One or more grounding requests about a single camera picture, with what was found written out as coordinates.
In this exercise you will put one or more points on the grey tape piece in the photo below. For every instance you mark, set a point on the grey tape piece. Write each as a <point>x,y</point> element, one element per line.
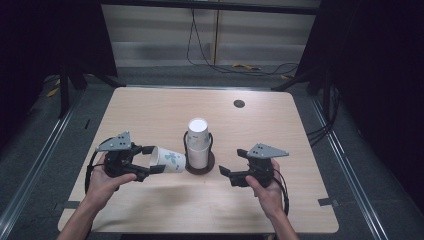
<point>68,204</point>
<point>328,202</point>

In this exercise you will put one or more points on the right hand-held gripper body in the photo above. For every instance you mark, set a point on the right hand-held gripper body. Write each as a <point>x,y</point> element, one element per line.
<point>266,151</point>

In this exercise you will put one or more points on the yellow floor tape strip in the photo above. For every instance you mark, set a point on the yellow floor tape strip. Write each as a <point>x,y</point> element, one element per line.
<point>285,77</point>
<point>246,66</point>
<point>52,92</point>

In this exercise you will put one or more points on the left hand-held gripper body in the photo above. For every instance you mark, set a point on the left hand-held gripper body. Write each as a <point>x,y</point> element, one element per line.
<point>115,144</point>

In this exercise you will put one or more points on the stack of white paper cups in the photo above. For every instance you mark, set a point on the stack of white paper cups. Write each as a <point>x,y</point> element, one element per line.
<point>198,143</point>

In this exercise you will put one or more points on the black cup holder brown base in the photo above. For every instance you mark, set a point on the black cup holder brown base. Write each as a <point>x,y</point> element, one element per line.
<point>200,170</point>

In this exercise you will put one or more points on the black metal stand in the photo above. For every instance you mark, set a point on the black metal stand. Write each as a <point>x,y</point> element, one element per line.
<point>64,93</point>

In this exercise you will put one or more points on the round grey table grommet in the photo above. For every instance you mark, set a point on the round grey table grommet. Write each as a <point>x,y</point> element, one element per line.
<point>239,103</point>

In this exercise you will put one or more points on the white paper cup leaf print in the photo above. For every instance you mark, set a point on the white paper cup leaf print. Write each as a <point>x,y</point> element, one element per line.
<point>170,159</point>

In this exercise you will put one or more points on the person's right hand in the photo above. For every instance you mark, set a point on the person's right hand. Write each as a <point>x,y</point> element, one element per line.
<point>273,196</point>

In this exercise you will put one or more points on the person's left hand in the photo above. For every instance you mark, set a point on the person's left hand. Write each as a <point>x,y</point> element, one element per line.
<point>100,186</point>

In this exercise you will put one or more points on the metal floor rail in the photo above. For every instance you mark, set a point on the metal floor rail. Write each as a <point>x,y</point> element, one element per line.
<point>33,166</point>
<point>350,166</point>

